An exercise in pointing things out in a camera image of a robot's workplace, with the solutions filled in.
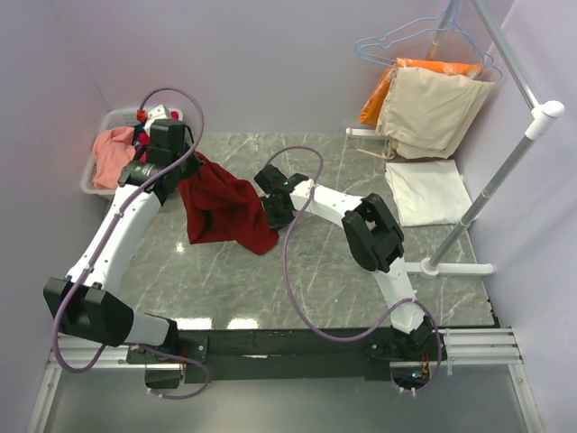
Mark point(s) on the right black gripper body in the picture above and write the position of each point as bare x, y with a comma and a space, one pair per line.
277, 219

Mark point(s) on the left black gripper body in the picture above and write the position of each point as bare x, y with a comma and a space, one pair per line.
188, 166

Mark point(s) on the dark red t-shirt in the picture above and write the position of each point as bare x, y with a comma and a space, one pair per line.
220, 208

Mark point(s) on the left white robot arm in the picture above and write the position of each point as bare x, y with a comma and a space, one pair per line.
84, 303

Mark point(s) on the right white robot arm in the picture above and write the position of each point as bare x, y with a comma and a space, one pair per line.
375, 241

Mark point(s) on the magenta shirt in basket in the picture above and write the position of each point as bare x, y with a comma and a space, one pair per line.
140, 136

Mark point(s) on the salmon pink shirt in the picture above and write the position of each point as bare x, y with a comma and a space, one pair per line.
112, 151

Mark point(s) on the orange hanging garment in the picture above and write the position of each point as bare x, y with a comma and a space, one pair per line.
371, 110

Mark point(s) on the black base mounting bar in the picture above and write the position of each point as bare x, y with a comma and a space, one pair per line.
282, 354

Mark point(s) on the folded white t-shirt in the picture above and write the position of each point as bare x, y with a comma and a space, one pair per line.
427, 193

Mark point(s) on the beige hanging garment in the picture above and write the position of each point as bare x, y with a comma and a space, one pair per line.
426, 114

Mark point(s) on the aluminium rail frame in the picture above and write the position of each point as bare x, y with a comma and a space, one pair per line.
483, 389

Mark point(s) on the blue wire hanger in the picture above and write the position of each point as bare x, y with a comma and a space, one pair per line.
431, 38

